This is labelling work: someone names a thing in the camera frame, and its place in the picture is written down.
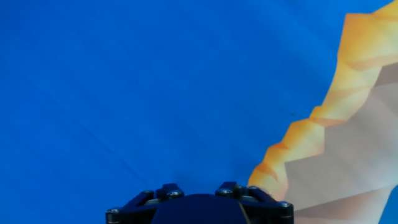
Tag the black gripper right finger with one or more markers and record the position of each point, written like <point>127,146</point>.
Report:
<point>267,214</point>

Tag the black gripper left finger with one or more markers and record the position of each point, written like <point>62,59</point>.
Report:
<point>133,214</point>

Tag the blue and orange tablecloth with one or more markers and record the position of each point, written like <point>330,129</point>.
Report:
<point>93,93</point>

